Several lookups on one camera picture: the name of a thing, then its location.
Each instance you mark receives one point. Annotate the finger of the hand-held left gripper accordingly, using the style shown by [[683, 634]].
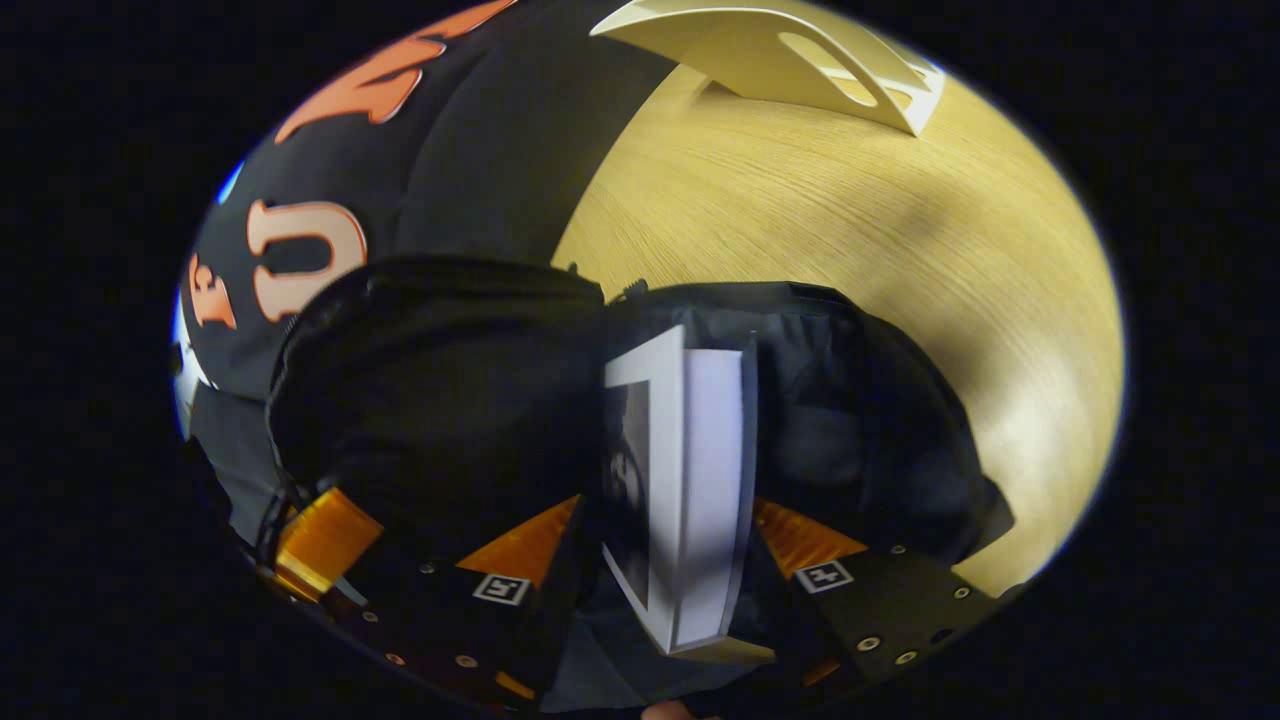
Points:
[[325, 545]]

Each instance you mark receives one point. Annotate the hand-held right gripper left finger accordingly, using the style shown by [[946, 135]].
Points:
[[450, 620]]

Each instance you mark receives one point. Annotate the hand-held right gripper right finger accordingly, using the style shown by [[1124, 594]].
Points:
[[880, 610]]

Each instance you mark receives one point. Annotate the black schoolbag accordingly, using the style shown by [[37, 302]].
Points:
[[450, 400]]

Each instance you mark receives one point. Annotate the portrait cover book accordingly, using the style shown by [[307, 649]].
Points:
[[700, 480]]

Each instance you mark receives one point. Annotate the white plastic bookshelf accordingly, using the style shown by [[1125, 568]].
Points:
[[760, 60]]

